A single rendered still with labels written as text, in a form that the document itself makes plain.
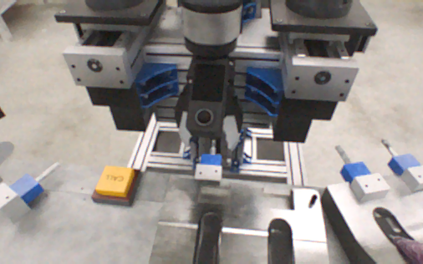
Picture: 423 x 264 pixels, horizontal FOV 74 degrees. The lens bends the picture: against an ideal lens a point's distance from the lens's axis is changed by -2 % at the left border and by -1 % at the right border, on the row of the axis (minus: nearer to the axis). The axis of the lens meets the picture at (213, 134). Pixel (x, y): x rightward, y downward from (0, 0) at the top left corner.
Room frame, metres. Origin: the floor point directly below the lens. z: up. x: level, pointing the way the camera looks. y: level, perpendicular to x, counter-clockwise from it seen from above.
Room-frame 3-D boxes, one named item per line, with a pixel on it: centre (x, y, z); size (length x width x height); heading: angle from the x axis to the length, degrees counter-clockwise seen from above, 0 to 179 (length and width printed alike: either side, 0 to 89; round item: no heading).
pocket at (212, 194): (0.27, 0.00, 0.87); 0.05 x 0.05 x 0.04; 84
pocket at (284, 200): (0.25, -0.11, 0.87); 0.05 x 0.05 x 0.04; 84
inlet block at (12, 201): (0.32, 0.37, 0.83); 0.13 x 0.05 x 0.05; 147
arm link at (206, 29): (0.36, 0.01, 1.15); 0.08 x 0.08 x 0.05
